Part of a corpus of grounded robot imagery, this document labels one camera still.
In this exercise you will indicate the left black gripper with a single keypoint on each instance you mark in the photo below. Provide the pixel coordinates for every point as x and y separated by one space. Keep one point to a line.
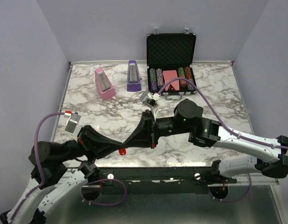
96 145

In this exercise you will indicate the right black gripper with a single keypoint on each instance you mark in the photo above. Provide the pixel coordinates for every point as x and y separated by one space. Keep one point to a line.
146 134

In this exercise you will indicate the red key fob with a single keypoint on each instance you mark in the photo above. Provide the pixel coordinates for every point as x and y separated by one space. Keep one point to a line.
122 151

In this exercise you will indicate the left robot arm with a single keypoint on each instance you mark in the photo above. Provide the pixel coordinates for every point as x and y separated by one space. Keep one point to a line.
48 159

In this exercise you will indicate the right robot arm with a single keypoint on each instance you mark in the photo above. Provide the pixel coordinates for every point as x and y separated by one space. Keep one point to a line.
260 155

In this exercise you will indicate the purple metronome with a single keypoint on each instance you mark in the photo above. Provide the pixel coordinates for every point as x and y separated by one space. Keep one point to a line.
133 77

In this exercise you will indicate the pink metronome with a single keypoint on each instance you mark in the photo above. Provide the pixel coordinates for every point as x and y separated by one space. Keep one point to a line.
103 86

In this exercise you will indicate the pink playing card deck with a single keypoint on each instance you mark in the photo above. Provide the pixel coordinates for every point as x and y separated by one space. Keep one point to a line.
170 80

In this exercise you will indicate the black poker chip case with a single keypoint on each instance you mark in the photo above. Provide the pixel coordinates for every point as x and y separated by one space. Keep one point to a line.
169 56

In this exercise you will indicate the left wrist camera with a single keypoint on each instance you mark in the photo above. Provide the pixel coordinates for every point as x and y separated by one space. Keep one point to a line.
71 122

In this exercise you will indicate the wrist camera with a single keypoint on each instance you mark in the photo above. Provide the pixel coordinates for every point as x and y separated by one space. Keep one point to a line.
151 101
71 122

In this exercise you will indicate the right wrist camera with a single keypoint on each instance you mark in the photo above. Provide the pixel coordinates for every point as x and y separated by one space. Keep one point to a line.
151 101

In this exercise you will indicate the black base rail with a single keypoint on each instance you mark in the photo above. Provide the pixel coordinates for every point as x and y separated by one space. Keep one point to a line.
156 180

